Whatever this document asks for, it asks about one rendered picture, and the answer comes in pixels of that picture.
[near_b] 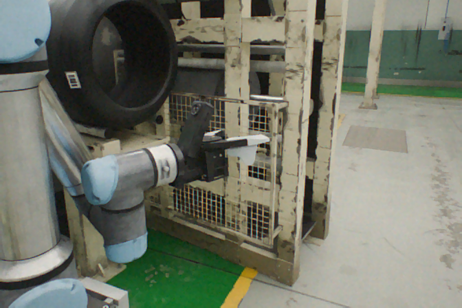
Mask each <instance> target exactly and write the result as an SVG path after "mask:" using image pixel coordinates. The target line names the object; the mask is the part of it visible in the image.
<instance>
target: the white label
mask: <svg viewBox="0 0 462 308"><path fill-rule="evenodd" d="M65 74H66V77H67V81H68V83H69V86H70V87H71V89H81V86H80V82H78V77H77V75H76V72H75V71H74V72H65Z"/></svg>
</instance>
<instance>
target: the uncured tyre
mask: <svg viewBox="0 0 462 308"><path fill-rule="evenodd" d="M47 3H48V6H49V11H50V16H51V24H50V30H49V35H48V38H47V40H46V42H45V44H46V50H47V61H48V67H49V72H48V73H47V74H46V75H45V77H46V78H47V80H48V82H49V84H50V85H51V87H52V89H53V90H54V91H55V92H56V93H57V97H58V99H59V100H60V101H61V102H64V105H63V106H64V108H65V110H66V112H67V113H68V116H69V117H70V118H72V119H74V120H77V121H81V122H84V123H87V124H94V125H98V126H102V127H109V128H112V129H115V128H127V127H134V126H136V125H139V124H142V123H143V122H145V121H146V120H149V119H150V118H152V117H153V116H154V115H155V113H156V112H157V111H159V110H160V109H161V107H162V106H163V104H164V102H165V101H166V100H167V98H168V96H169V94H170V92H171V90H172V87H173V84H174V82H175V79H176V75H177V67H178V49H177V40H176V36H175V34H174V31H173V27H172V25H171V22H170V21H169V18H168V16H167V14H166V13H165V11H164V9H163V8H162V6H161V5H160V4H159V1H158V0H47ZM103 16H106V17H107V18H108V19H109V20H110V22H112V24H113V25H115V28H116V29H117V31H118V33H119V35H120V38H121V41H122V43H123V46H124V69H123V72H122V74H121V76H120V79H119V81H118V83H117V85H116V86H115V87H114V88H113V89H112V90H111V91H110V92H109V93H108V94H105V93H104V91H103V90H102V89H101V86H100V85H99V83H98V79H97V78H96V76H95V74H94V68H93V63H92V44H93V39H94V34H95V31H96V30H97V28H98V25H99V23H100V21H101V20H102V18H103ZM65 72H76V75H77V77H78V82H80V86H81V89H71V87H70V86H69V83H68V81H67V77H66V74H65Z"/></svg>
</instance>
